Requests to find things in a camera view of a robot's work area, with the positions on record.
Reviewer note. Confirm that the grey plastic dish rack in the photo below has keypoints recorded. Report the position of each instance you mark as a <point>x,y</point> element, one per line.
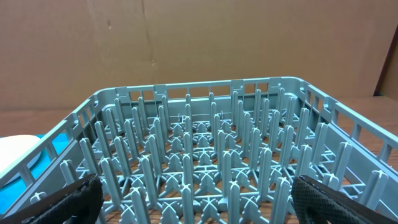
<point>224,151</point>

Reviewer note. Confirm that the large white plate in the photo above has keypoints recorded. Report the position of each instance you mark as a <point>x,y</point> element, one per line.
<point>15,148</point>

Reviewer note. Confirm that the teal plastic tray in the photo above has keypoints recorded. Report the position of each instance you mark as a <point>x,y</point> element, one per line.
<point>13,189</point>

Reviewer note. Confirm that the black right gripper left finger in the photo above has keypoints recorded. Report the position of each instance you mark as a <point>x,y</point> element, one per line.
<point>79,202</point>

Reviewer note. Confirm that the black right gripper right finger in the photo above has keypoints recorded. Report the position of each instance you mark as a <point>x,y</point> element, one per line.
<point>317,203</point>

